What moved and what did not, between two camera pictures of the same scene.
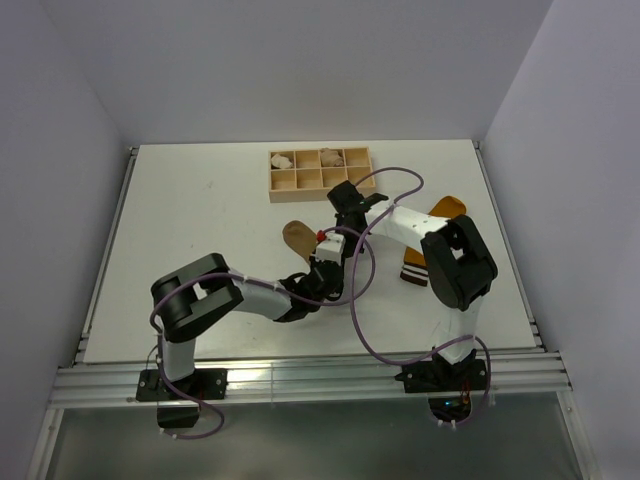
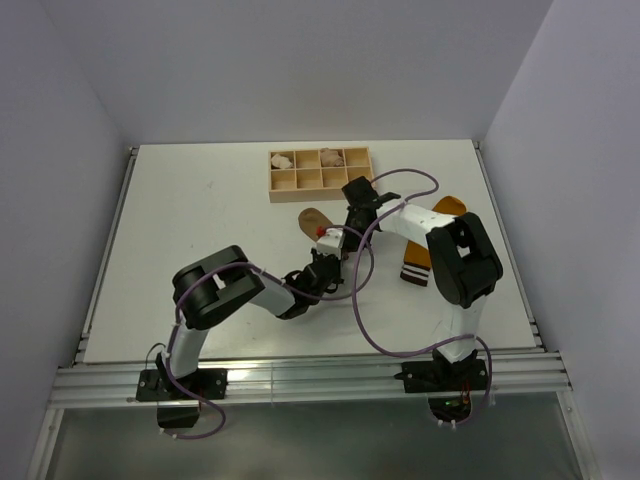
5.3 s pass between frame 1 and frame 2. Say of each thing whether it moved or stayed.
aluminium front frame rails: stayed
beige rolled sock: stayed
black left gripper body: stayed
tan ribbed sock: moved
